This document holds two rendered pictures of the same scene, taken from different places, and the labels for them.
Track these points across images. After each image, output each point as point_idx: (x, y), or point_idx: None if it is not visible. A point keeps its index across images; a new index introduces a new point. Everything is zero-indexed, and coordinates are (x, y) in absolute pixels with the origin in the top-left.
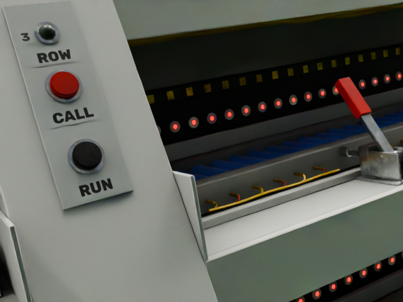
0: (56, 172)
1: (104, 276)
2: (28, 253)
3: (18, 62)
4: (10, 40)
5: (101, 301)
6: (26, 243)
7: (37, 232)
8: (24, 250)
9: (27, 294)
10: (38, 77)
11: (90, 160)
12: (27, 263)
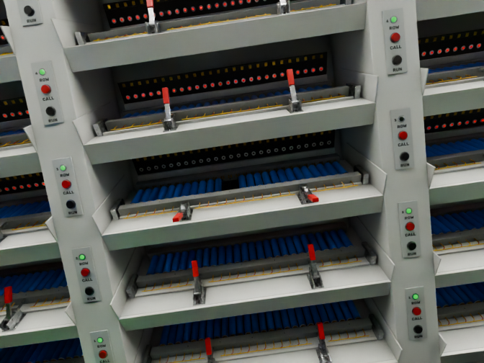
0: (395, 160)
1: (401, 187)
2: None
3: (392, 127)
4: (390, 120)
5: (399, 193)
6: None
7: (387, 174)
8: None
9: (384, 189)
10: (396, 132)
11: (405, 158)
12: None
